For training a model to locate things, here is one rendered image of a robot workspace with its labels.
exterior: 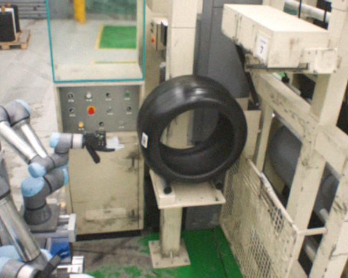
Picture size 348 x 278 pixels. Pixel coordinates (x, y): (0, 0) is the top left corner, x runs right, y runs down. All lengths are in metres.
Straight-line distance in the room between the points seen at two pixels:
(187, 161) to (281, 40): 0.98
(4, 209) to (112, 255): 1.57
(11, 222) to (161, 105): 0.82
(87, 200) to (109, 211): 0.19
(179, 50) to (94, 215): 1.40
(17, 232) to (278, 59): 1.17
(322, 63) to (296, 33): 0.15
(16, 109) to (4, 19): 6.04
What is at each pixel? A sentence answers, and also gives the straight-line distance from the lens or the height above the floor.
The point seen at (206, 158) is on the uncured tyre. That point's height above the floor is 0.94.
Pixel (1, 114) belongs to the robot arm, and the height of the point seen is 1.24.
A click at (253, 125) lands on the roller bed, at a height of 1.10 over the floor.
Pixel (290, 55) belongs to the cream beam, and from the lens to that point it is 1.54.
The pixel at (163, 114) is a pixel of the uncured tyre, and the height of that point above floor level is 1.33.
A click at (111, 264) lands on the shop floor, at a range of 2.83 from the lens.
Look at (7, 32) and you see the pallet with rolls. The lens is 8.15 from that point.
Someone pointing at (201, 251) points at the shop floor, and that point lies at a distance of 2.94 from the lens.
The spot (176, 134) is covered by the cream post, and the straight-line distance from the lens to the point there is 2.23.
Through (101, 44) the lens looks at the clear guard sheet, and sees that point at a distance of 2.28.
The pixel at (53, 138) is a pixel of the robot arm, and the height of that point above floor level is 1.19.
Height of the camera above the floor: 2.06
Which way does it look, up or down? 28 degrees down
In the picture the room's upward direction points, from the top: 3 degrees clockwise
